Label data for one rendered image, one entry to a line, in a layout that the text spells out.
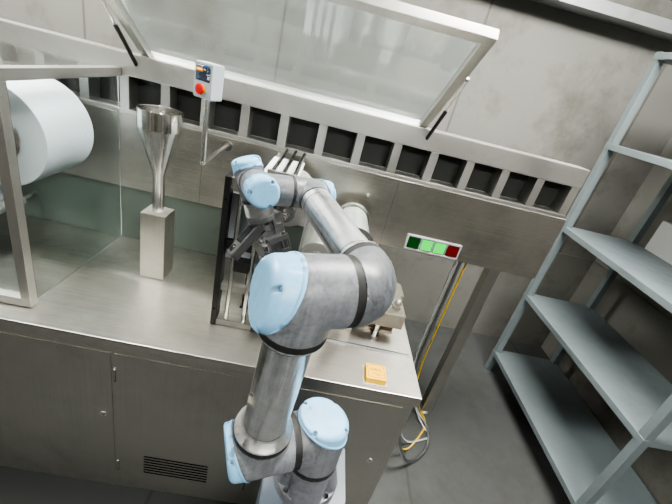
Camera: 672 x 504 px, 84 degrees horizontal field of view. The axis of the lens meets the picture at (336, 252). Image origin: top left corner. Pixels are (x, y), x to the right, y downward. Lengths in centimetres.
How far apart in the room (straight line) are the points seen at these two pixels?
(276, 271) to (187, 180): 123
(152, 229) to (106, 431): 76
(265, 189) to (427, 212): 95
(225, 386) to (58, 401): 61
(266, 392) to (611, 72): 292
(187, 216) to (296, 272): 129
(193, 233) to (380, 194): 84
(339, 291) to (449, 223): 121
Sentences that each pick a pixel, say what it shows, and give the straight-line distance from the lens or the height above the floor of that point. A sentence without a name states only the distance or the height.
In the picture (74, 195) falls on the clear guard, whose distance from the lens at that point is 158.
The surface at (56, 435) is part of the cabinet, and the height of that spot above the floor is 35.
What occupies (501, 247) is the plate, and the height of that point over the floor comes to 125.
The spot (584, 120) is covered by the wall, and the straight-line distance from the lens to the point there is 315.
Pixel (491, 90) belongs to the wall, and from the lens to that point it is 285.
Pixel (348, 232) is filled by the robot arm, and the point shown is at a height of 153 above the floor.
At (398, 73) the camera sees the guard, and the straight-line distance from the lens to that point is 133.
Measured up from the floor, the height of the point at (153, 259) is 99.
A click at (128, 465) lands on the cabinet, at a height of 24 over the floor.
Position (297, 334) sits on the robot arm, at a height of 145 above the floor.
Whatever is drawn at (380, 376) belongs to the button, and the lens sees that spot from 132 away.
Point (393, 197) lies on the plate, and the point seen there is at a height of 136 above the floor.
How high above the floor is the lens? 179
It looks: 26 degrees down
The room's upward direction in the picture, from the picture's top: 15 degrees clockwise
